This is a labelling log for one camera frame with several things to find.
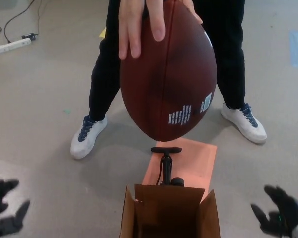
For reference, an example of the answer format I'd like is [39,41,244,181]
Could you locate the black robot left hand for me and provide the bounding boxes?
[0,179,31,237]

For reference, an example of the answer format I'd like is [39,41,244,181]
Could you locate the person's right hand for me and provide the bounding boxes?
[119,0,166,60]

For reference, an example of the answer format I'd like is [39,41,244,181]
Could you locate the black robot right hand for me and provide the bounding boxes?
[250,185,298,235]

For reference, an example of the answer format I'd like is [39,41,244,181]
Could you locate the person's left hand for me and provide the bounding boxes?
[182,0,204,25]

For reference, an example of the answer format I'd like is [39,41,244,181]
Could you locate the brown leather football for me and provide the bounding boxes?
[119,0,217,142]

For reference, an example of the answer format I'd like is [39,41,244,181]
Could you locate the black trousers of person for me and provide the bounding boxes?
[88,0,246,121]

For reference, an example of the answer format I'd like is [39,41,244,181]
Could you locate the person's left white sneaker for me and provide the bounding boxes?
[221,102,268,144]

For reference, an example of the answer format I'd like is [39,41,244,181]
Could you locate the person's white sneaker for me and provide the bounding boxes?
[221,102,268,144]
[69,114,109,160]

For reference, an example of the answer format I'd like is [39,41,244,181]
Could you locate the person's right white sneaker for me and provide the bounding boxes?
[69,114,109,160]

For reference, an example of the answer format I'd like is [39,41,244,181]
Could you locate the black power adapter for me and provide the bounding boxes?
[21,32,39,40]

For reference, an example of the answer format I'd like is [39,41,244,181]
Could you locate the blue floor tape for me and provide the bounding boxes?
[288,29,298,69]

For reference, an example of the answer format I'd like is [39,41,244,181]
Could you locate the brown cardboard box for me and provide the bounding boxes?
[118,183,221,238]

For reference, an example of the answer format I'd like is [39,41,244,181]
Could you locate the white power strip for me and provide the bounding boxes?
[0,37,33,54]

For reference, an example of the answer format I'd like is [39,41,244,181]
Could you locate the black hand air pump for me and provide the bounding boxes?
[150,146,185,187]

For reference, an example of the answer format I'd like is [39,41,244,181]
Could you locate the long black floor cable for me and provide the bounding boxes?
[3,0,31,43]

